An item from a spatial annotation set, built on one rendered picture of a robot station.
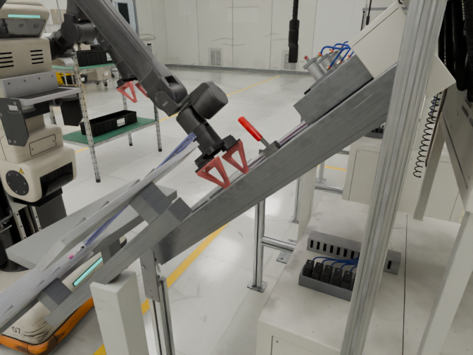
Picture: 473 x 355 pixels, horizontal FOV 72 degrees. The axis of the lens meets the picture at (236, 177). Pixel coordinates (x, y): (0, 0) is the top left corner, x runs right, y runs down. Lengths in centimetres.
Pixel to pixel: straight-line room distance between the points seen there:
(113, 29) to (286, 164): 48
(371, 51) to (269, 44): 947
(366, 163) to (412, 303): 126
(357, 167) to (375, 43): 163
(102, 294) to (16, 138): 78
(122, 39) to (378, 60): 53
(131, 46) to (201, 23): 1018
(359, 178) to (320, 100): 160
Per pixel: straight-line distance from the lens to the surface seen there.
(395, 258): 104
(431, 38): 49
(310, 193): 180
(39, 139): 144
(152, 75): 78
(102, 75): 771
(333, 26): 952
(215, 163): 71
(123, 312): 69
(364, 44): 56
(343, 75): 58
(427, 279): 108
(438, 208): 223
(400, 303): 98
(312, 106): 60
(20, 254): 126
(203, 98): 74
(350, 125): 55
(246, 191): 66
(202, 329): 165
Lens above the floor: 126
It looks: 25 degrees down
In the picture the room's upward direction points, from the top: straight up
